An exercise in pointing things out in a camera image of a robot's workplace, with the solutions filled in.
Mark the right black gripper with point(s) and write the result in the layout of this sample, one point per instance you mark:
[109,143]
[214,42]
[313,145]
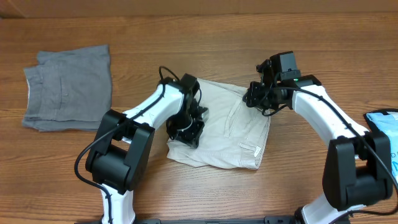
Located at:
[254,101]

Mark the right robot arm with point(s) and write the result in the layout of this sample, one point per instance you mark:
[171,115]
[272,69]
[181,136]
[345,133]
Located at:
[357,171]

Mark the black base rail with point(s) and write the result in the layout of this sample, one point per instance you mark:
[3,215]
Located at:
[214,221]

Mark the beige shorts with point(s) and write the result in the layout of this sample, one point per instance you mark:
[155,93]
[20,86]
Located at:
[234,134]

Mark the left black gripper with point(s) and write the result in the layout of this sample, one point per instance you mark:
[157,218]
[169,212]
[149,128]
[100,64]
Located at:
[188,137]

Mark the folded grey shorts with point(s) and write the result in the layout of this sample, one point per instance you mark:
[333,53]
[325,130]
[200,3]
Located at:
[69,90]

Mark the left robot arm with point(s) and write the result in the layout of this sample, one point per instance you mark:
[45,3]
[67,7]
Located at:
[118,156]

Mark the light blue garment pile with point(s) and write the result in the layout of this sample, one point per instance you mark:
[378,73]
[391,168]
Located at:
[385,120]

